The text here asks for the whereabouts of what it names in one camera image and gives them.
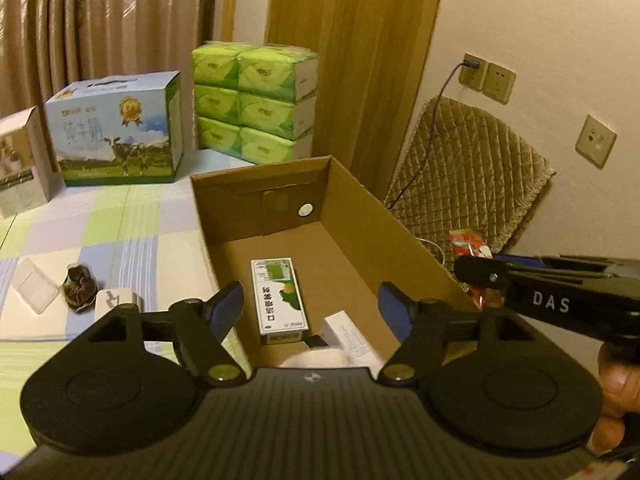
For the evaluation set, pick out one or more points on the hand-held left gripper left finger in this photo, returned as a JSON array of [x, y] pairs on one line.
[[227, 306]]

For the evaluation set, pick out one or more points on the beige round port socket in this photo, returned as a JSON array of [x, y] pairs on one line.
[[595, 141]]

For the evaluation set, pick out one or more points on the green and white box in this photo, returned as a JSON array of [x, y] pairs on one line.
[[277, 305]]

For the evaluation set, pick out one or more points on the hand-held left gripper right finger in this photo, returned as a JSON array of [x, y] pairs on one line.
[[395, 306]]

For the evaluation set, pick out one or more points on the wooden door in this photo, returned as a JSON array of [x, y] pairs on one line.
[[360, 60]]

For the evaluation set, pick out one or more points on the long white box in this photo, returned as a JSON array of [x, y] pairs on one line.
[[355, 340]]

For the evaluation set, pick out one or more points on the blue milk gift carton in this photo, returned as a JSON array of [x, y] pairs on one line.
[[110, 130]]

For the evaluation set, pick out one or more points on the beige wall socket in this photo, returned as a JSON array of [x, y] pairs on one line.
[[499, 82], [470, 77]]

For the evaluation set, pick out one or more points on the brown cardboard box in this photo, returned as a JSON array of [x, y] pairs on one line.
[[345, 260]]

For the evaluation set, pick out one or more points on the white power adapter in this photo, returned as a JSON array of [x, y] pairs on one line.
[[117, 302]]

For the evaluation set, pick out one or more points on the person's right hand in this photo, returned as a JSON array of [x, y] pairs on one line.
[[617, 390]]

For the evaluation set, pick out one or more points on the red snack packet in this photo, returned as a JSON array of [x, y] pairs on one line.
[[467, 244]]

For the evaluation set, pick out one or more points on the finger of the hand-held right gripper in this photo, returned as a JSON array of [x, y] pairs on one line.
[[575, 261], [480, 274]]

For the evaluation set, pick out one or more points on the stack of green tissue packs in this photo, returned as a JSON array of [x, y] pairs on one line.
[[255, 105]]

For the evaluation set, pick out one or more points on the quilted beige chair cover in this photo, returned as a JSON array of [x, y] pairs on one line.
[[470, 175]]

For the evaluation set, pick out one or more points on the white pet photo box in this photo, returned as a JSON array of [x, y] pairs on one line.
[[22, 170]]

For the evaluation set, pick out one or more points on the checked pastel tablecloth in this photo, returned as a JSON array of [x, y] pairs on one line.
[[125, 230]]

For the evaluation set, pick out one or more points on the brown shiny curtain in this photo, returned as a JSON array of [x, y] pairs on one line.
[[100, 20]]

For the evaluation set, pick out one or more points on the clear plastic case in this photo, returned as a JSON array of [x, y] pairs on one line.
[[35, 287]]

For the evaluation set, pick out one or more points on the dark brown glossy object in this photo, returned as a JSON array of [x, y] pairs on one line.
[[80, 287]]

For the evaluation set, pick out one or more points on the beige wooden strip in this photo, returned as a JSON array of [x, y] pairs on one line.
[[228, 15]]

